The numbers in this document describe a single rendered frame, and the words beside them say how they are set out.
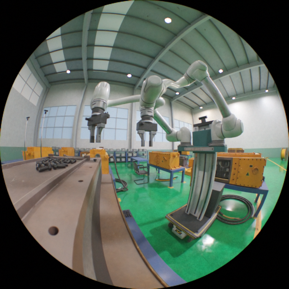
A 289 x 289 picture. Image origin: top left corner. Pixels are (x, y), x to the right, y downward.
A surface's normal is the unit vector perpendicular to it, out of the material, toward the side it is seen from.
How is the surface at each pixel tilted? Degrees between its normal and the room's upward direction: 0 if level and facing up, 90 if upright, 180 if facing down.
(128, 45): 180
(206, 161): 90
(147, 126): 90
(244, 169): 90
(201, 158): 90
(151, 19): 180
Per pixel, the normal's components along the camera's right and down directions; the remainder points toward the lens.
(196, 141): -0.90, -0.02
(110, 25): -0.01, 1.00
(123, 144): 0.44, -0.03
